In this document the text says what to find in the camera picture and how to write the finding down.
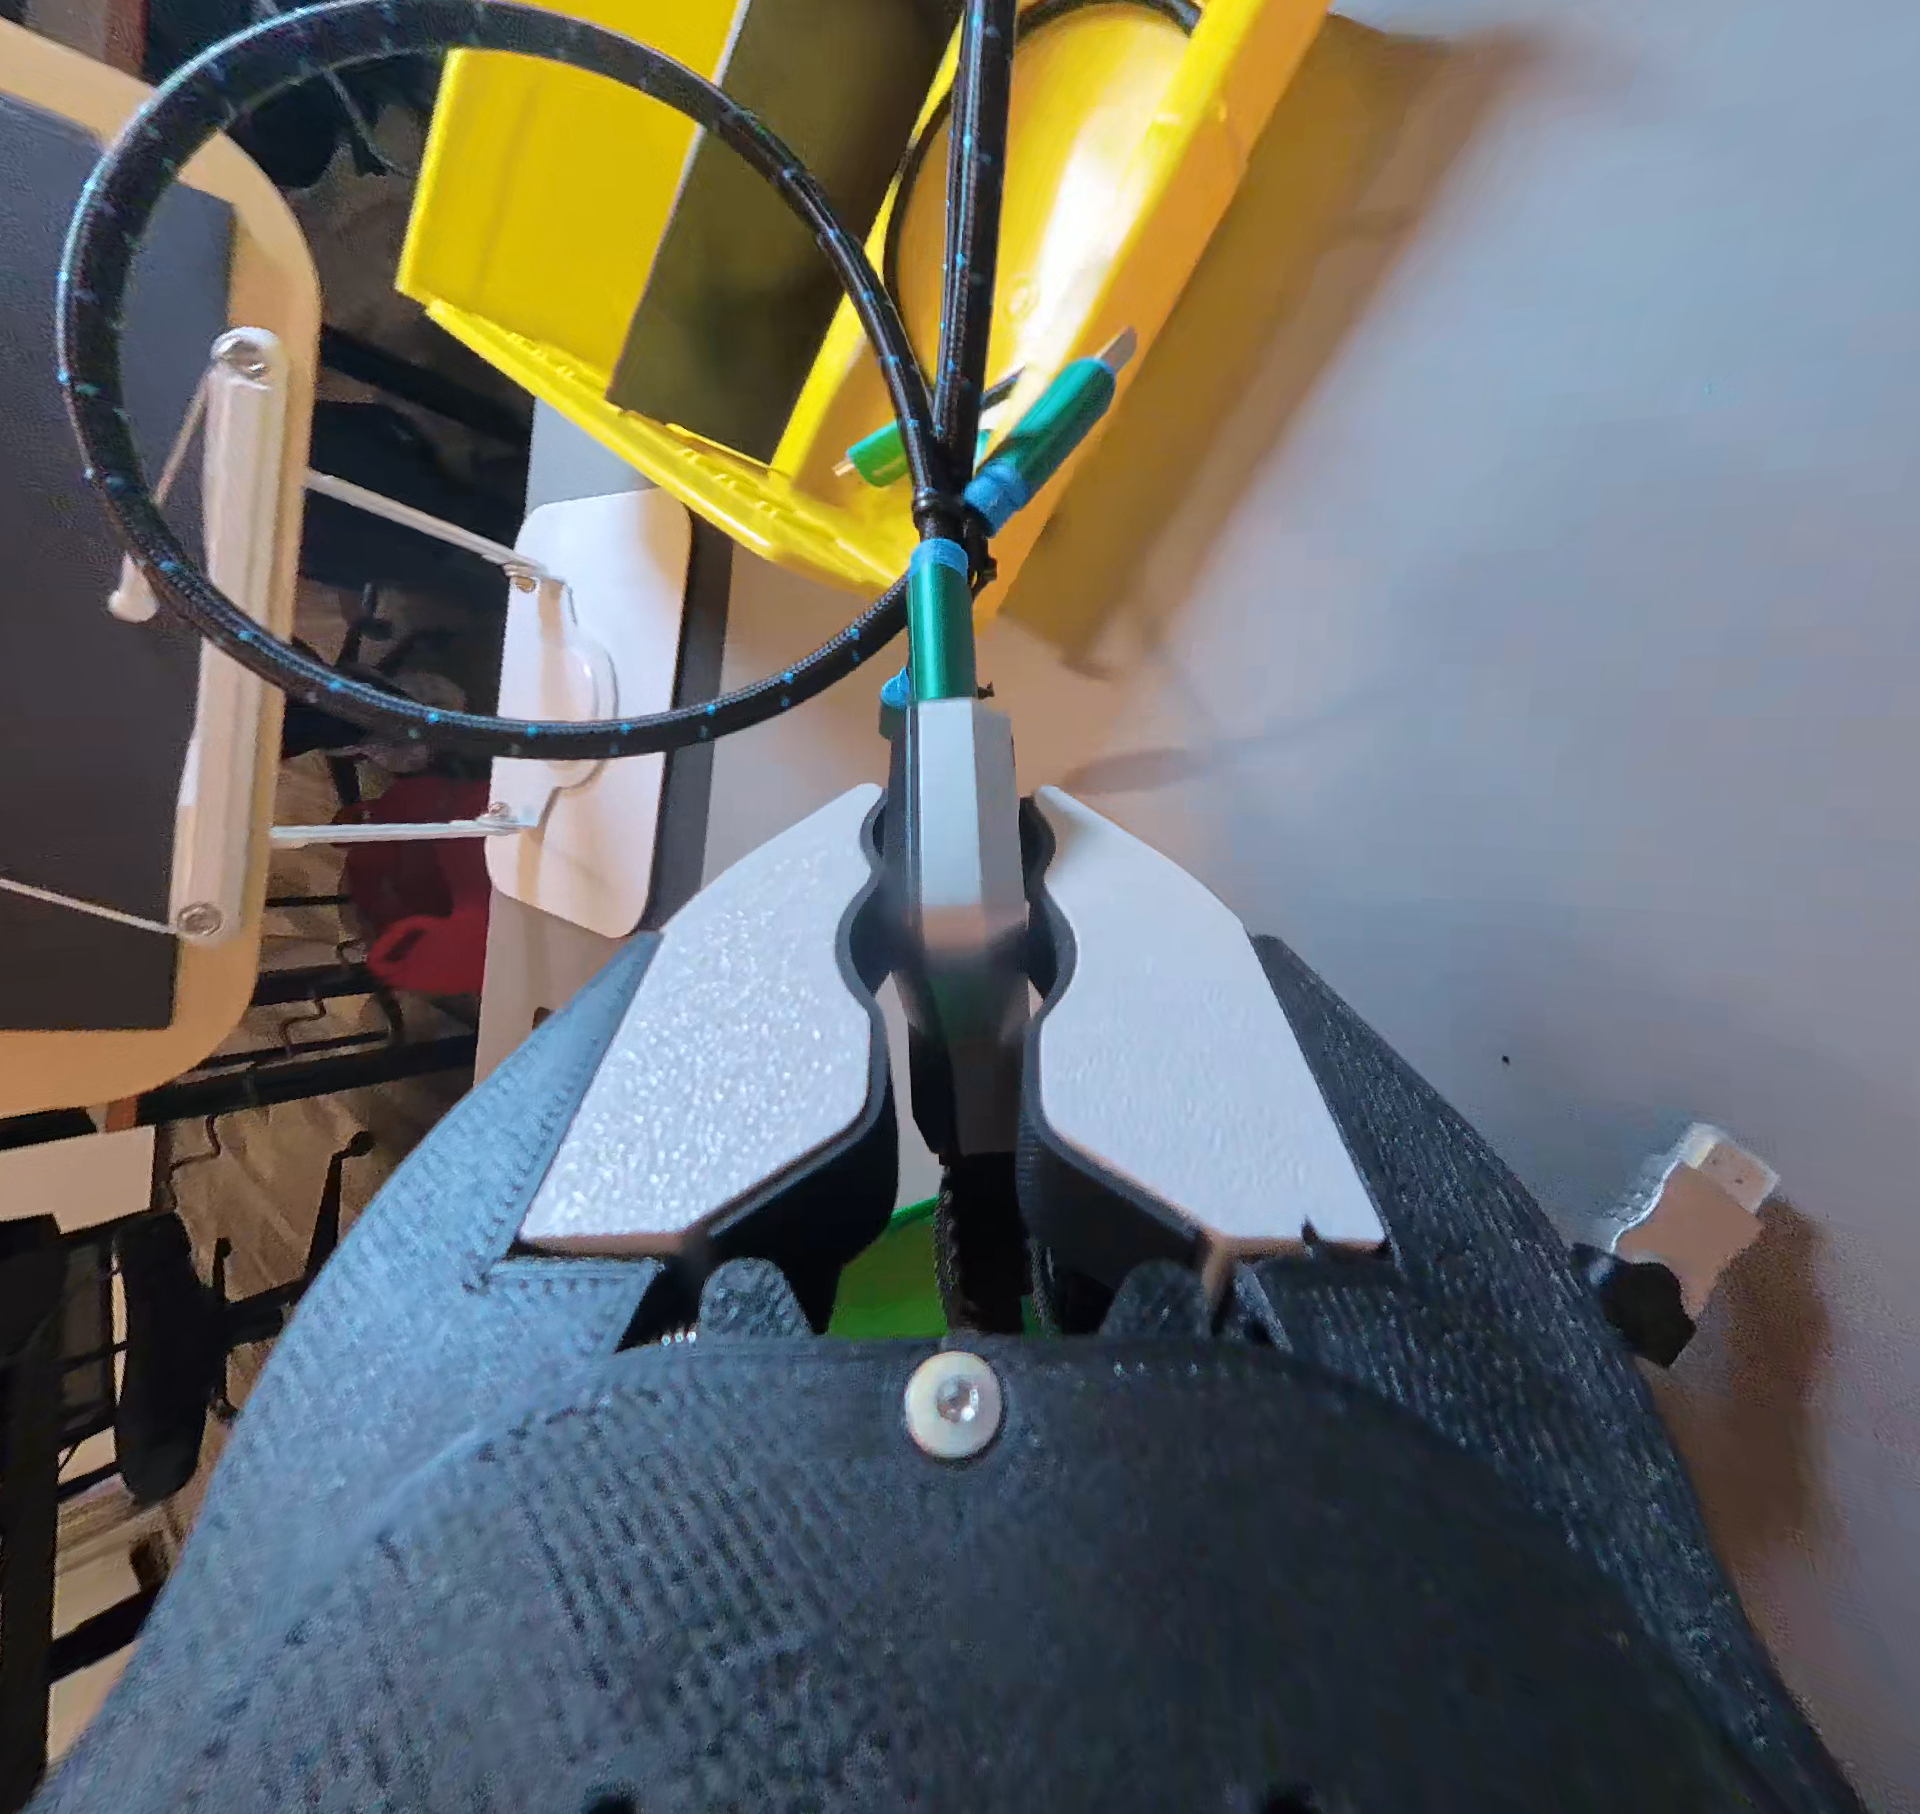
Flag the yellow plastic bin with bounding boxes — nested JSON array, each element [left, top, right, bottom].
[[395, 0, 1398, 601]]

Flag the black adapter hub with cable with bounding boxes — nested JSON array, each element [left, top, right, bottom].
[[877, 695, 1782, 1372]]

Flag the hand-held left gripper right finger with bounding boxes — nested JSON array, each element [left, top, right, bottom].
[[1018, 786, 1386, 1333]]

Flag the white folding board stand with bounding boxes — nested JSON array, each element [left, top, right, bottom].
[[0, 326, 695, 940]]

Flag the red bag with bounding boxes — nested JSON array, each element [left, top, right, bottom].
[[335, 778, 496, 998]]

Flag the black bin divider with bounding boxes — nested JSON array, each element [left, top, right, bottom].
[[607, 0, 977, 471]]

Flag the braided hdmi cable green plugs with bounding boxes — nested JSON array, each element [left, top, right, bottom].
[[57, 0, 1143, 766]]

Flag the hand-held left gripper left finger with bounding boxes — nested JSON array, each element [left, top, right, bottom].
[[518, 784, 903, 1339]]

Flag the green plastic bin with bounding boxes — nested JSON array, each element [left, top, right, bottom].
[[830, 1200, 950, 1339]]

